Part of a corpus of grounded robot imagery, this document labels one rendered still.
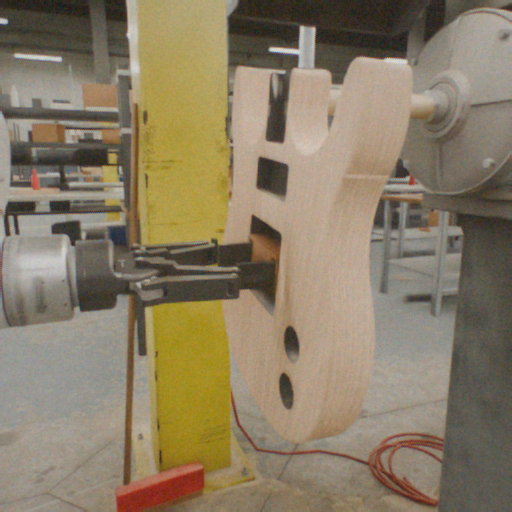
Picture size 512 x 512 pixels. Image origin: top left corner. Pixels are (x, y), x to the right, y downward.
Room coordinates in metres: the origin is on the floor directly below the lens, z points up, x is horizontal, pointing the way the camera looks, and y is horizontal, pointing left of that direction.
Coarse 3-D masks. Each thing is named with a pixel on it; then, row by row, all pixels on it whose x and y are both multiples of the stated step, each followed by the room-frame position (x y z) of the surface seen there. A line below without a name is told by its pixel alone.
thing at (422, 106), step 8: (336, 96) 0.58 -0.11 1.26; (416, 96) 0.62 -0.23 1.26; (424, 96) 0.63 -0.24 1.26; (336, 104) 0.58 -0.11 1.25; (416, 104) 0.62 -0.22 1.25; (424, 104) 0.62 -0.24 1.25; (432, 104) 0.63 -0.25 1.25; (328, 112) 0.58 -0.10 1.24; (416, 112) 0.62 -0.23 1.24; (424, 112) 0.63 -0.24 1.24
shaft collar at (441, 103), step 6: (438, 90) 0.64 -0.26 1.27; (432, 96) 0.63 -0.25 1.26; (438, 96) 0.63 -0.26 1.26; (444, 96) 0.63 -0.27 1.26; (438, 102) 0.62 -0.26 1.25; (444, 102) 0.63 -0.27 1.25; (438, 108) 0.62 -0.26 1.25; (444, 108) 0.63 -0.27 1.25; (432, 114) 0.63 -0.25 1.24; (438, 114) 0.63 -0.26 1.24; (444, 114) 0.63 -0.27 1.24; (420, 120) 0.65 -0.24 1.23; (426, 120) 0.64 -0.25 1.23; (432, 120) 0.63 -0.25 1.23; (438, 120) 0.64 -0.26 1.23
